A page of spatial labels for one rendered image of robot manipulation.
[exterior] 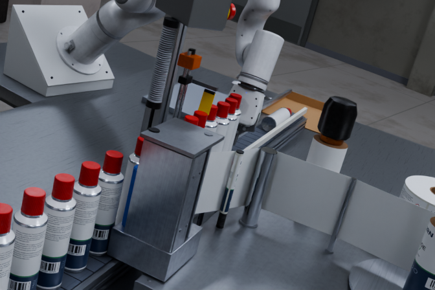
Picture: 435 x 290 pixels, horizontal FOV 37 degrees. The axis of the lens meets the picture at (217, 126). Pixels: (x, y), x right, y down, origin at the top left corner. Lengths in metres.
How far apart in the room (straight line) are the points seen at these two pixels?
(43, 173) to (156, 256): 0.53
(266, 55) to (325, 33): 6.61
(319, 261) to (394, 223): 0.18
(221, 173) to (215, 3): 0.37
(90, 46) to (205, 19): 0.85
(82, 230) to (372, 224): 0.64
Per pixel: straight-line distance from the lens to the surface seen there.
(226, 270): 1.33
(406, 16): 8.00
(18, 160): 1.71
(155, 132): 1.18
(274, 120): 2.14
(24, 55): 2.24
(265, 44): 1.79
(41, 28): 2.28
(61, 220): 1.10
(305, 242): 1.53
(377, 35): 8.12
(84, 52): 2.24
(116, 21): 2.13
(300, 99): 2.77
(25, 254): 1.06
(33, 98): 2.15
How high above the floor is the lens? 1.57
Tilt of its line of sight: 19 degrees down
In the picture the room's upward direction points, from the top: 14 degrees clockwise
